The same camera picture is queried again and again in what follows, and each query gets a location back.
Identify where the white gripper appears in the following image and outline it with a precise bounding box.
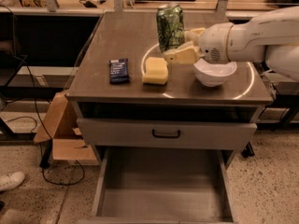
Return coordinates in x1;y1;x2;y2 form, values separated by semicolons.
163;22;233;64

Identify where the green soda can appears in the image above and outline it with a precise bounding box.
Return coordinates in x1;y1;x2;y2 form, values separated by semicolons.
156;4;184;52

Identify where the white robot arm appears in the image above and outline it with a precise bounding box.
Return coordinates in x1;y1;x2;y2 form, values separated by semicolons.
163;6;299;81

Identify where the grey drawer cabinet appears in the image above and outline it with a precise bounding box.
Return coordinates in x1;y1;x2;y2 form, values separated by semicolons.
67;12;272;163

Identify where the grey upper drawer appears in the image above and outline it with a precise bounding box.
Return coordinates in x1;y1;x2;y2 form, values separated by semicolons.
77;119;257;150

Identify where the open grey middle drawer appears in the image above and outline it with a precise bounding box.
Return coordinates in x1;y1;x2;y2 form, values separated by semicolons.
78;147;238;224

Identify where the white bowl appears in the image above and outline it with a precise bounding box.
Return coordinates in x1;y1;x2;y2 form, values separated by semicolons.
193;59;237;87

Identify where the yellow sponge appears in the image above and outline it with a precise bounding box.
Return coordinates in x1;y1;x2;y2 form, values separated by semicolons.
142;57;168;85

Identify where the dark blue snack bar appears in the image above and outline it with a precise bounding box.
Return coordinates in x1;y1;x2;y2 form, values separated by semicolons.
109;58;130;84

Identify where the brown cardboard box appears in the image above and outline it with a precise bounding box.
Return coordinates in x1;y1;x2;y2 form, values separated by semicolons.
34;91;99;165

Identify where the dark side shelf unit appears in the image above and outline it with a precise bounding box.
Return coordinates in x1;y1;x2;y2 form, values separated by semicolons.
0;40;78;142

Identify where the white shoe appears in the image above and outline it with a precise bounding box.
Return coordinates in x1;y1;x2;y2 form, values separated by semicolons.
0;172;25;191

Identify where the black drawer handle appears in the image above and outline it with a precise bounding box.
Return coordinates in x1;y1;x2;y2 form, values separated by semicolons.
151;129;181;139

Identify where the black floor cable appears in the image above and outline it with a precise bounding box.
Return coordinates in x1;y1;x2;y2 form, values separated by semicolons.
0;4;86;187

